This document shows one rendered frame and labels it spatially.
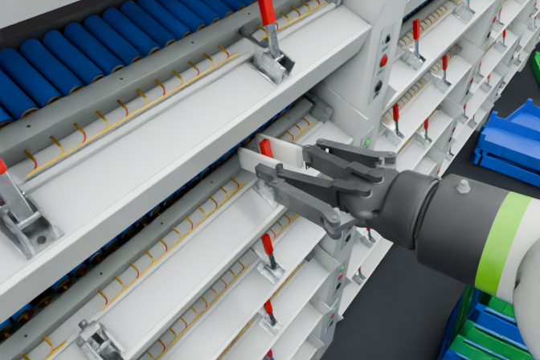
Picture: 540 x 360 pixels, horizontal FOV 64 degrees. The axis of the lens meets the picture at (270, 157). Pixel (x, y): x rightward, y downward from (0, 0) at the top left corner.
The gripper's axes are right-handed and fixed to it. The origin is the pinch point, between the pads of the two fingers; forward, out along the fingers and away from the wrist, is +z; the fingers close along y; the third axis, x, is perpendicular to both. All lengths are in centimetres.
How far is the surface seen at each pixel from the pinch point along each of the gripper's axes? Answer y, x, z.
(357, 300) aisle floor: 44, -93, 15
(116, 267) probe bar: -21.0, -2.0, 4.0
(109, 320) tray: -24.5, -5.6, 2.5
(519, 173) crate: 136, -95, -10
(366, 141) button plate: 22.2, -10.8, -0.9
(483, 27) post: 88, -15, 1
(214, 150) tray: -10.6, 9.0, -3.5
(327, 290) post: 18, -52, 7
